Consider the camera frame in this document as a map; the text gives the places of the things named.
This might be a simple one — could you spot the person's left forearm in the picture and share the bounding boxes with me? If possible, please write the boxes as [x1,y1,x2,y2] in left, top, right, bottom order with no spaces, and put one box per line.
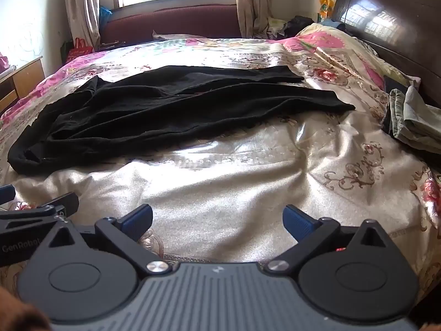
[0,285,50,331]

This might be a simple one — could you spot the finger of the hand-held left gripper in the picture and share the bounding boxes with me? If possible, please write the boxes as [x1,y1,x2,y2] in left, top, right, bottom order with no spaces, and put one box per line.
[0,184,16,205]
[0,193,80,231]

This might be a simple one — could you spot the floral satin bedspread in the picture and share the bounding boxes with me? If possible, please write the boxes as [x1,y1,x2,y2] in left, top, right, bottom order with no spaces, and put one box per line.
[0,22,441,297]

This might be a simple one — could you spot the dark wooden headboard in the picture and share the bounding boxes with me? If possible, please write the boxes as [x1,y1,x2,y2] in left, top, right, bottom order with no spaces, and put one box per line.
[331,0,441,119]

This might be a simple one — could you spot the wooden bedside cabinet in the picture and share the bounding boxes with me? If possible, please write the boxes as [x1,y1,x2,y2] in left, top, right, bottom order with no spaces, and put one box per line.
[0,56,46,115]

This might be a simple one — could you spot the blue plastic bag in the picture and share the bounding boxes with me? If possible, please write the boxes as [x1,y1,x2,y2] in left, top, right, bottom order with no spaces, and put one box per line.
[99,5,113,31]

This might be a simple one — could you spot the folded green clothes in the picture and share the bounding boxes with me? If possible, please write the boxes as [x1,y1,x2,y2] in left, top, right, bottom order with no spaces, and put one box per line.
[380,86,441,156]

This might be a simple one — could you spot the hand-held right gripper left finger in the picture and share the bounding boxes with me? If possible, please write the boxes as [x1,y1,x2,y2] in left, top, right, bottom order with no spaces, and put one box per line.
[48,204,173,277]

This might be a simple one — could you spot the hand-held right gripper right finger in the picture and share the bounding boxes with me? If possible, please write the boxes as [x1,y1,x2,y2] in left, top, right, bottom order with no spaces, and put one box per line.
[265,204,387,278]

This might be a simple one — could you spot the red bag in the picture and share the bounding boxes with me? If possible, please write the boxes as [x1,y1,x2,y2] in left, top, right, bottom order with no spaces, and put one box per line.
[66,37,94,65]

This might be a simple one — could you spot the beige curtain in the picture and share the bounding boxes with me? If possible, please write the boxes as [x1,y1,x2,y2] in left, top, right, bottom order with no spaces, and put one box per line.
[62,0,120,48]
[234,0,273,39]

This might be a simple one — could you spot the black pants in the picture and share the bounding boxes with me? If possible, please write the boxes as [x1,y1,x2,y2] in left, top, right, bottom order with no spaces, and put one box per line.
[7,65,356,176]

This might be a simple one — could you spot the pale cloth heap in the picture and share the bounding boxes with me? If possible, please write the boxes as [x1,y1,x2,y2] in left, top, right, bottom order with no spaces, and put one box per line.
[266,17,288,39]

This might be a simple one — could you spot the dark red headboard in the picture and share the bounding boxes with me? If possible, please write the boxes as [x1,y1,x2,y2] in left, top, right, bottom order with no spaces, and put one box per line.
[99,4,242,48]

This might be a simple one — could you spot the dark clothes pile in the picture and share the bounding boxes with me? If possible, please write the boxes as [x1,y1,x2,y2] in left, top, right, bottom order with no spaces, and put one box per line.
[285,15,317,37]

